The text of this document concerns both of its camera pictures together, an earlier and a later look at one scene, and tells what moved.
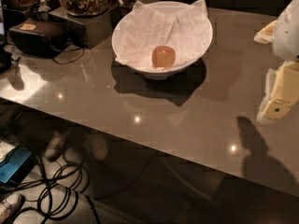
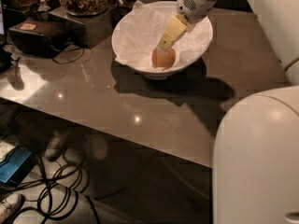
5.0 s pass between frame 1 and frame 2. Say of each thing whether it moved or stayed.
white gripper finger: moved
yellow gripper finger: moved
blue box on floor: stayed
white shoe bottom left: stayed
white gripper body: moved
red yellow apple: stayed
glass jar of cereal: stayed
